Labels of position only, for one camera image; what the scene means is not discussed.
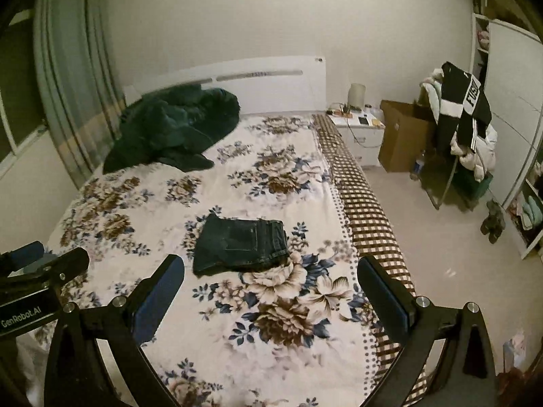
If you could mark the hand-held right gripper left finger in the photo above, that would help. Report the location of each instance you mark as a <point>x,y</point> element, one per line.
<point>159,296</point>

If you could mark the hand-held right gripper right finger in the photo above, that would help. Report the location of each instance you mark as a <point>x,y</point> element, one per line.
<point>382,296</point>

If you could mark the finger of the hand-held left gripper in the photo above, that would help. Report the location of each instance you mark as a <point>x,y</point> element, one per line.
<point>25,251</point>
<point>72,260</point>

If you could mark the dark denim pants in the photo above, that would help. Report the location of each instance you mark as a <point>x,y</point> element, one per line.
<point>237,241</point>

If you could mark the pair of dark slippers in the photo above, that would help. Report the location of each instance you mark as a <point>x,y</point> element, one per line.
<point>493,220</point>

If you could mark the plastic bottle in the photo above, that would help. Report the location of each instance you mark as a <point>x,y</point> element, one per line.
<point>418,165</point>

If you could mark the white nightstand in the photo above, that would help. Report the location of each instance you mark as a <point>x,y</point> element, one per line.
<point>365,144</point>

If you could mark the window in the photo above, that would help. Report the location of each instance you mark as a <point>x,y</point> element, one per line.
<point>17,93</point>

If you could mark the cardboard box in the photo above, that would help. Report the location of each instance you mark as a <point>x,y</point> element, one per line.
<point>403,140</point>

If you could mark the floral bed sheet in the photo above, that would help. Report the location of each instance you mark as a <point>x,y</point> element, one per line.
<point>254,169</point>

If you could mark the dark green blanket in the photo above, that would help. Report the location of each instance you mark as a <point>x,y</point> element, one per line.
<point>169,127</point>

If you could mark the folded clothes on shelf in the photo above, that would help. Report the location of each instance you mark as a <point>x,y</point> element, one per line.
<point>526,214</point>

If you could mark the pile of white clothes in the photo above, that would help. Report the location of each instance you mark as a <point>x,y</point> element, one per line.
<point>477,152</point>

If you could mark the black phone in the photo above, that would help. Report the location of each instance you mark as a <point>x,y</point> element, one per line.
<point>363,121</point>

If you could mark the sheer curtain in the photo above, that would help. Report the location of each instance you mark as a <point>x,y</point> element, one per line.
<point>72,72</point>

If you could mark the white table lamp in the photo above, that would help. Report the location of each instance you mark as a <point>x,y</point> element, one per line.
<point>357,95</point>

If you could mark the light towel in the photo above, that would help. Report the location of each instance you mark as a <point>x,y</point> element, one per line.
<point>432,91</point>

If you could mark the black and white jacket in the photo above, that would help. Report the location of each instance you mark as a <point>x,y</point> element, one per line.
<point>458,89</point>

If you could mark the white headboard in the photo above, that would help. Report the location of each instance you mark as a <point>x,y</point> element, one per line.
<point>275,89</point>

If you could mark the white wardrobe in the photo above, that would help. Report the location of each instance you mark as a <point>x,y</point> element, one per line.
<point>513,93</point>

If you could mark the metal frame chair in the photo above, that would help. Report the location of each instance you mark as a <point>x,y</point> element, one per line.
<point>441,182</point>

